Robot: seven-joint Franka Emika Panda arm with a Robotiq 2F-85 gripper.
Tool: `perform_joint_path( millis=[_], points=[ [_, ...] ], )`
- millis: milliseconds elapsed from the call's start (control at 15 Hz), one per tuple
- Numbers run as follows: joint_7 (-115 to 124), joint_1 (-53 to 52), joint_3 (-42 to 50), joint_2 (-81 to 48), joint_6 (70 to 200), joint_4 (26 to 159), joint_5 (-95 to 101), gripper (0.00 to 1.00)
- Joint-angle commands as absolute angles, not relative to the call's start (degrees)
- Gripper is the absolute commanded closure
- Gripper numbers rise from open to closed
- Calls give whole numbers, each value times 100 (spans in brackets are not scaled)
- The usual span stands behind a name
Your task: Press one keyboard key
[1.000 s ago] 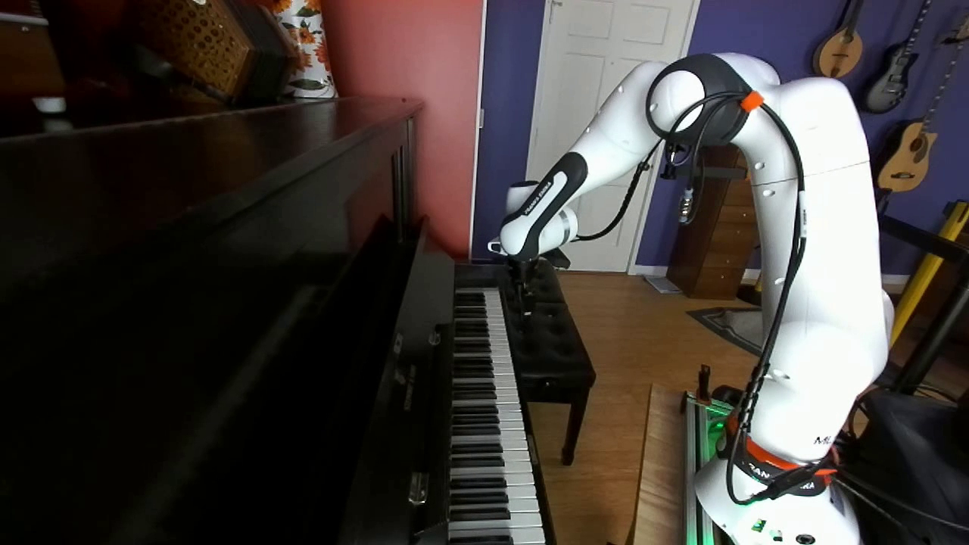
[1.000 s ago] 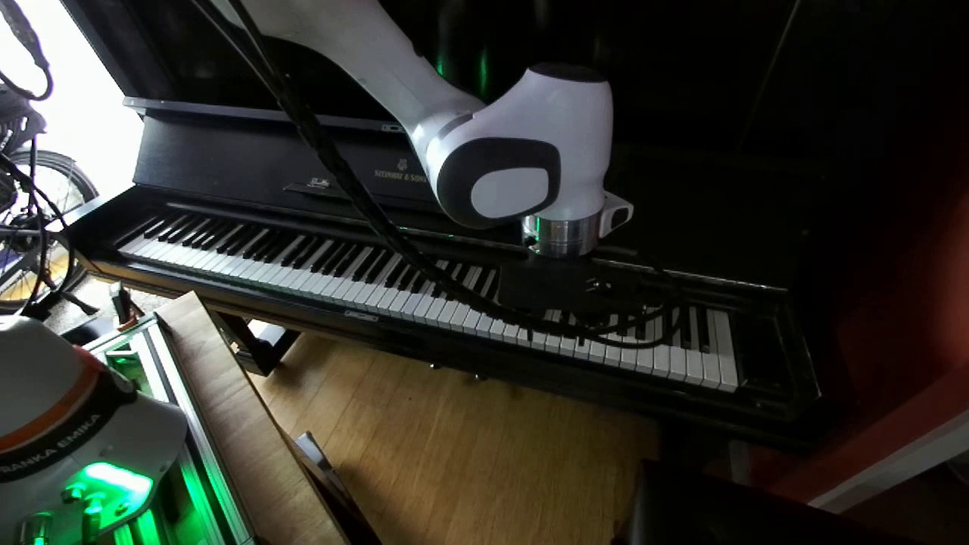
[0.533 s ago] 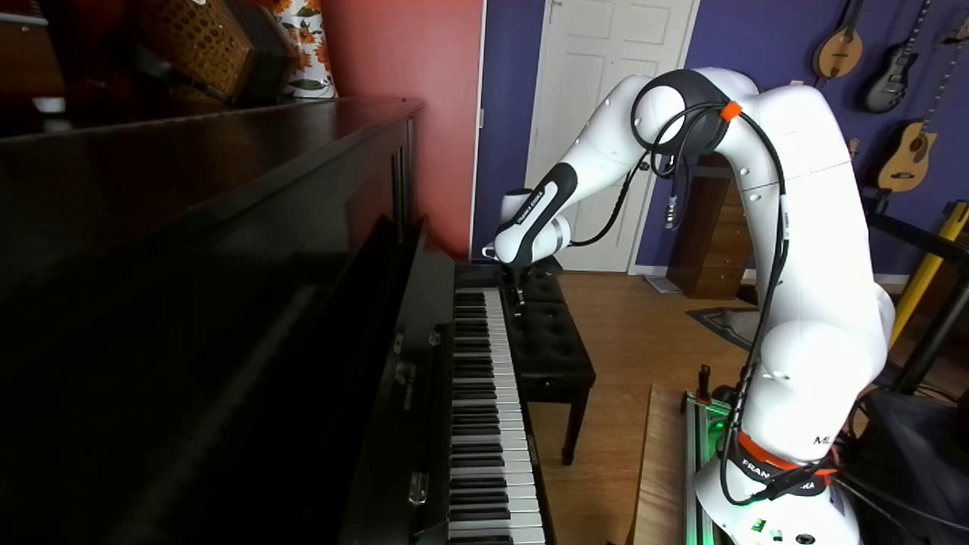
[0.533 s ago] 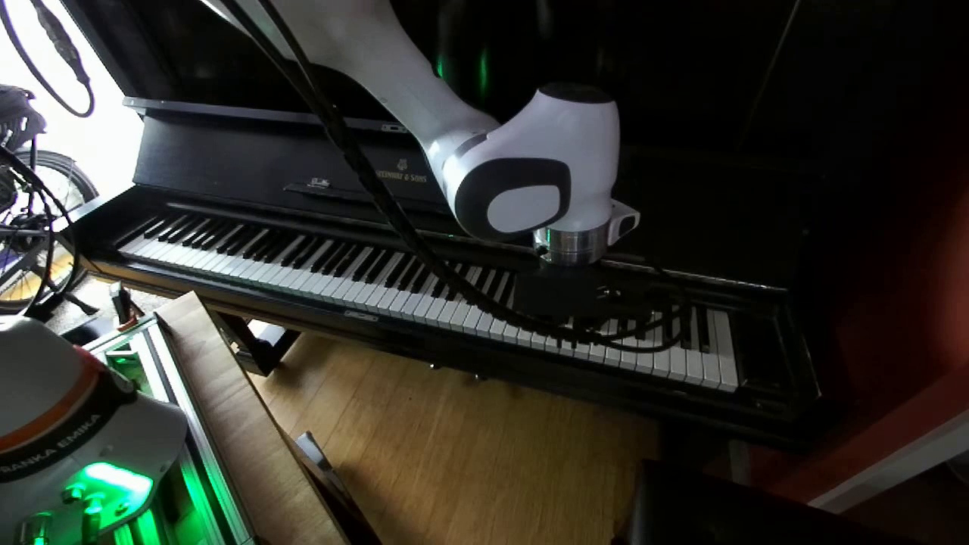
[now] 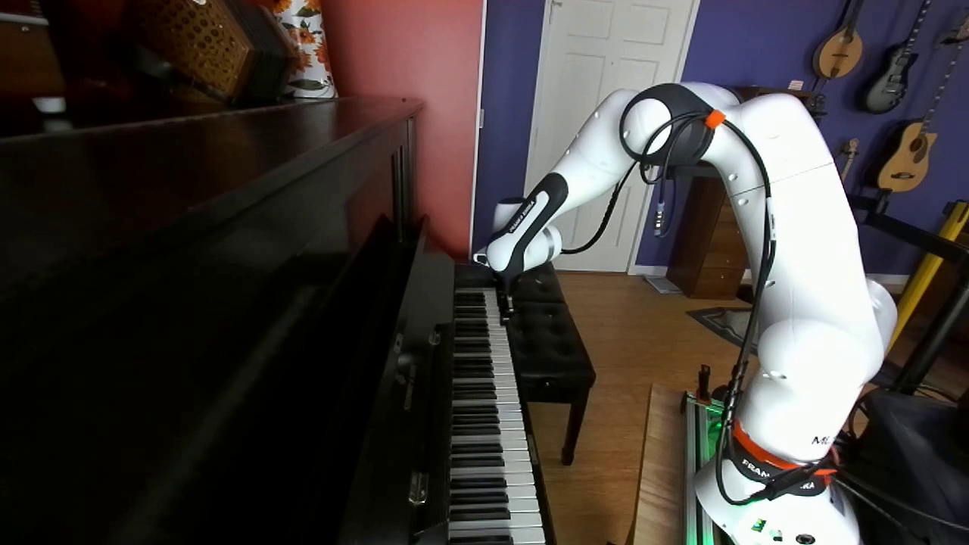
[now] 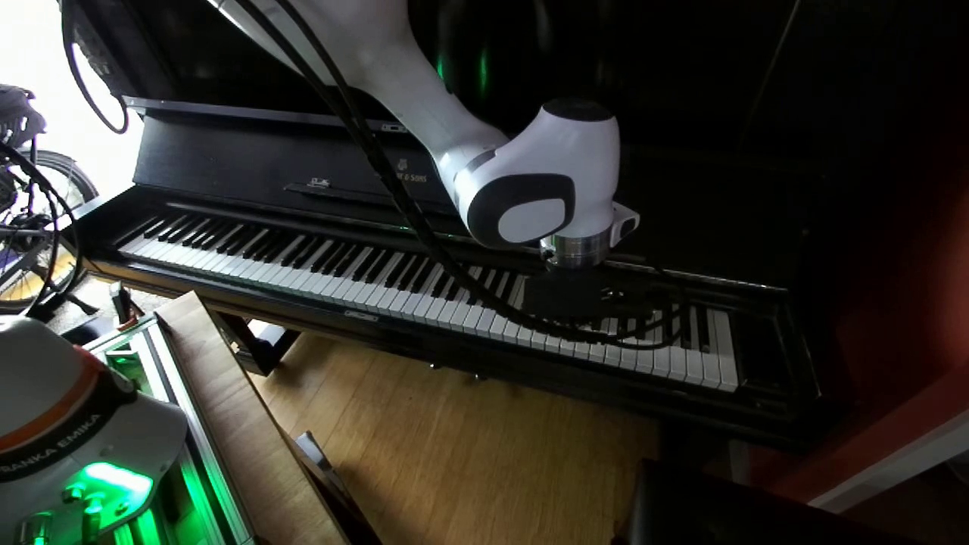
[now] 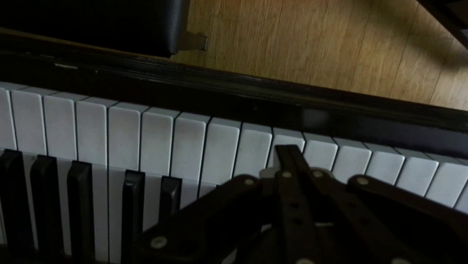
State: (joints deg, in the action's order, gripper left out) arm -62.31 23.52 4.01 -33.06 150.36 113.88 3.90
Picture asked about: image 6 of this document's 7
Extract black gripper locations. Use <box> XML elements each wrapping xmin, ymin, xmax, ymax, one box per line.
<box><xmin>520</xmin><ymin>260</ymin><xmax>652</xmax><ymax>330</ymax></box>

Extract black upright piano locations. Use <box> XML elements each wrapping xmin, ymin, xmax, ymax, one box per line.
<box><xmin>69</xmin><ymin>0</ymin><xmax>969</xmax><ymax>461</ymax></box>

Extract black tufted piano bench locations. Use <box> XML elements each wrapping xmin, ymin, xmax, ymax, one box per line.
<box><xmin>620</xmin><ymin>457</ymin><xmax>935</xmax><ymax>545</ymax></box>

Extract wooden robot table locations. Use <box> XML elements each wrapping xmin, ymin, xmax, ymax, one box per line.
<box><xmin>84</xmin><ymin>289</ymin><xmax>356</xmax><ymax>545</ymax></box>

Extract black bicycle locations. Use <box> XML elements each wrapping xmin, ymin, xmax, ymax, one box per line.
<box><xmin>0</xmin><ymin>81</ymin><xmax>104</xmax><ymax>309</ymax></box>

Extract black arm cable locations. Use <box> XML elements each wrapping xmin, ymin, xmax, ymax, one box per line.
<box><xmin>223</xmin><ymin>0</ymin><xmax>712</xmax><ymax>355</ymax></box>

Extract green lit metal frame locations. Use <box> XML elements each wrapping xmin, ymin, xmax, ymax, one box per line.
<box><xmin>18</xmin><ymin>309</ymin><xmax>259</xmax><ymax>545</ymax></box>

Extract black base cables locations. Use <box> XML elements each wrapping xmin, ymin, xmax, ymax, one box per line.
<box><xmin>0</xmin><ymin>0</ymin><xmax>135</xmax><ymax>318</ymax></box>

